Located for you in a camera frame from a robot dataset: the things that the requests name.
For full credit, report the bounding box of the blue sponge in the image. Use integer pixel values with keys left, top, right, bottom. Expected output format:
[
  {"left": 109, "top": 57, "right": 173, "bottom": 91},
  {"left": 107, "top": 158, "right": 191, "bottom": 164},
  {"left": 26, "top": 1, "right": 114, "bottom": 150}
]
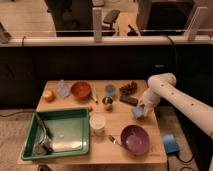
[{"left": 131, "top": 105, "right": 144, "bottom": 119}]

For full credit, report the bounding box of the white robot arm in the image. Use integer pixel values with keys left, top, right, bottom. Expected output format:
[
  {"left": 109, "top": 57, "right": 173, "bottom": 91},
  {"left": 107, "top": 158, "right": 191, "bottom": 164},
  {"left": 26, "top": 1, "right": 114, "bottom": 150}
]
[{"left": 139, "top": 73, "right": 213, "bottom": 140}]

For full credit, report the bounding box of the green plastic tray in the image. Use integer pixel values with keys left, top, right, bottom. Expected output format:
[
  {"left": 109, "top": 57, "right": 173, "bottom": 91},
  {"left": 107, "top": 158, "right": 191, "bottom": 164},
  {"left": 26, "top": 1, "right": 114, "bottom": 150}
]
[{"left": 21, "top": 108, "right": 90, "bottom": 161}]

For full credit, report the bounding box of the metal spatula in tray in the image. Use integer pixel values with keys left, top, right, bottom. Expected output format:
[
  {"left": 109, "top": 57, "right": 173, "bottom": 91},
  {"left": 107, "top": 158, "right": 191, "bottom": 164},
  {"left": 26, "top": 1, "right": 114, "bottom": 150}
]
[{"left": 35, "top": 113, "right": 53, "bottom": 155}]

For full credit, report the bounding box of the black rectangular block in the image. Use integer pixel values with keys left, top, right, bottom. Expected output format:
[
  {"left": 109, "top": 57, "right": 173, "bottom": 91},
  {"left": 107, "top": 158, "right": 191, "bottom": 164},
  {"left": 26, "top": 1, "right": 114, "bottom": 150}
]
[{"left": 119, "top": 96, "right": 138, "bottom": 106}]

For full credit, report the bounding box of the dark grape bunch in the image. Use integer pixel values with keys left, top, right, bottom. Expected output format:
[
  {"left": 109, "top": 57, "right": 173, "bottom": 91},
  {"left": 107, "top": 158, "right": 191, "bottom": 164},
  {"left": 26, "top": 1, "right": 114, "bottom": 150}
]
[{"left": 119, "top": 81, "right": 138, "bottom": 96}]

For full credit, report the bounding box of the purple bowl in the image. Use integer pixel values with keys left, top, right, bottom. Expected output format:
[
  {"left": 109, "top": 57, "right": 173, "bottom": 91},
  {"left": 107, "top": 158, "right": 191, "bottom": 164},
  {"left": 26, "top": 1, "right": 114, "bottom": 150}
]
[{"left": 120, "top": 125, "right": 150, "bottom": 156}]

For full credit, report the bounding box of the small metal cup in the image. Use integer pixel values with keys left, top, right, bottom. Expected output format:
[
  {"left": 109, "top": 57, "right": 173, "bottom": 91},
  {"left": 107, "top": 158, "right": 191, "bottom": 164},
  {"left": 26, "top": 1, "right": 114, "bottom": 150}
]
[{"left": 102, "top": 96, "right": 113, "bottom": 111}]

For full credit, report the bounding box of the wooden table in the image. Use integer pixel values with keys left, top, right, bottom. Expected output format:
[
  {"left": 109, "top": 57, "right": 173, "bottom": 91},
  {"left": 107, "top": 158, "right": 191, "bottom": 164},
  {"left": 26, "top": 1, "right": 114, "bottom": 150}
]
[{"left": 16, "top": 79, "right": 168, "bottom": 166}]

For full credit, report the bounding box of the blue tape roll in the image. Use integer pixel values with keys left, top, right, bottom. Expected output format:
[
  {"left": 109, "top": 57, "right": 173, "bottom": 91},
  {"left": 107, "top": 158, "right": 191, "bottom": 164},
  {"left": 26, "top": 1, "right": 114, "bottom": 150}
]
[{"left": 163, "top": 134, "right": 180, "bottom": 154}]

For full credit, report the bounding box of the metal fork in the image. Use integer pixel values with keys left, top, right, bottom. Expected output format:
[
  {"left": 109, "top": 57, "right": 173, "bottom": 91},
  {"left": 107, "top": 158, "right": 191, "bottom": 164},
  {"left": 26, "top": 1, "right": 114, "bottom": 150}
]
[{"left": 108, "top": 135, "right": 122, "bottom": 147}]

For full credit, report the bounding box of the white plastic cup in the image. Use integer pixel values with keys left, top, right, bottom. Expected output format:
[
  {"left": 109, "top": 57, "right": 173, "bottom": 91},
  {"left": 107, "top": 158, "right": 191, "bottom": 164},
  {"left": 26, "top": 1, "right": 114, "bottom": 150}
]
[{"left": 89, "top": 114, "right": 106, "bottom": 134}]

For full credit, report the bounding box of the orange bowl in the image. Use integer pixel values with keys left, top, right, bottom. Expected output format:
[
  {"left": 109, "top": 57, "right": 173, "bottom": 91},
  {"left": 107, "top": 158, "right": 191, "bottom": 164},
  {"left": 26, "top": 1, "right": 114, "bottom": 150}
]
[{"left": 71, "top": 81, "right": 91, "bottom": 100}]

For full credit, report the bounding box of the clear plastic bag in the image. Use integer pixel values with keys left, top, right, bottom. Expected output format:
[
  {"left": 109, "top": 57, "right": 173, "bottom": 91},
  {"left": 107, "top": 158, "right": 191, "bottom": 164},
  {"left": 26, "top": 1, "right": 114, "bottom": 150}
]
[{"left": 56, "top": 80, "right": 70, "bottom": 98}]

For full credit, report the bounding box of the black office chair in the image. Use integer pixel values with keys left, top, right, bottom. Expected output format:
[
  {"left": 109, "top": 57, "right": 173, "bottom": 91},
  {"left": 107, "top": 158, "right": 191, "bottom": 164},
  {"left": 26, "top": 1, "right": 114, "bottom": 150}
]
[{"left": 102, "top": 10, "right": 120, "bottom": 36}]

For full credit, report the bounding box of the orange apple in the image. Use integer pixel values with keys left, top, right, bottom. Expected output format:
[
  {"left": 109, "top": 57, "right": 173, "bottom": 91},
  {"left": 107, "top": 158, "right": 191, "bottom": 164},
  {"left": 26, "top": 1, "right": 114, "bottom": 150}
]
[{"left": 42, "top": 90, "right": 55, "bottom": 102}]

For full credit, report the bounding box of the yellow handled tool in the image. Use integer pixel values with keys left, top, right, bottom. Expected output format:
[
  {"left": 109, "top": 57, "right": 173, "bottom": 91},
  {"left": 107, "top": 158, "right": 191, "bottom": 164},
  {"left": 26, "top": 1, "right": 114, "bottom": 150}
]
[{"left": 91, "top": 87, "right": 98, "bottom": 104}]

